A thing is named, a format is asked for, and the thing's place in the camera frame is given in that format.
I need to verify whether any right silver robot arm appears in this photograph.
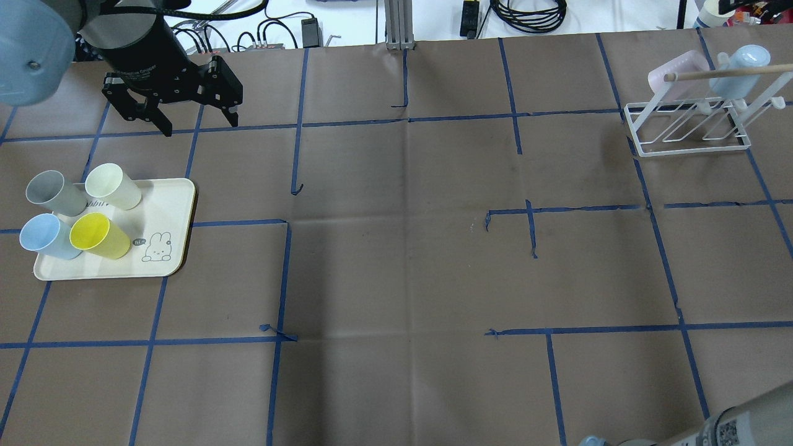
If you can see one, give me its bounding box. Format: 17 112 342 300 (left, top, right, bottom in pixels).
618 382 792 445

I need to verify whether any grey plastic cup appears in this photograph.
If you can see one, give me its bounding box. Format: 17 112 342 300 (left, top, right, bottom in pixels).
25 170 88 217

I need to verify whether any cream white cup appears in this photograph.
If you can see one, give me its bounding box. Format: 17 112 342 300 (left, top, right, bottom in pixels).
84 163 142 211

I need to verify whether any cream plastic tray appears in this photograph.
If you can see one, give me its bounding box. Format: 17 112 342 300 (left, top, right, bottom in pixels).
32 178 196 281

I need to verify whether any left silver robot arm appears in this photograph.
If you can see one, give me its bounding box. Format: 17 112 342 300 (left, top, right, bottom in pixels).
1 1 243 136

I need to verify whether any yellow plastic cup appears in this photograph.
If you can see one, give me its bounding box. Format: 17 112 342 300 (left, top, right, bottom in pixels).
69 212 131 260

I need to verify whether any black power adapter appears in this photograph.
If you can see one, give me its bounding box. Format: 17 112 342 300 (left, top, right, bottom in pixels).
300 17 322 48

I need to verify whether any white wire cup rack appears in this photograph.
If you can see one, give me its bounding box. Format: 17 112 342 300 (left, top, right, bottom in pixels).
623 45 791 157

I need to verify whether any light blue cup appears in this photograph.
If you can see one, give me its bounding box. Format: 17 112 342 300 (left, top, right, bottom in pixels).
19 214 82 260

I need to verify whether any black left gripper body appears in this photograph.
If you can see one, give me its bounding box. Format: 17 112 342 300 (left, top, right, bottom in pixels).
102 34 199 106

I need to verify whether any coiled black cable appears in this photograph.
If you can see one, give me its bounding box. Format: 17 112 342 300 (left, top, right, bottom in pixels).
489 0 567 35

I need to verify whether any pink plastic cup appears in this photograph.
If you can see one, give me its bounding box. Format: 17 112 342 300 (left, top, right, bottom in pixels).
648 50 712 103

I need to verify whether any paper cup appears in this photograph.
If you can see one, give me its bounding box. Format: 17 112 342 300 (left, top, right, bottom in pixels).
692 1 735 28

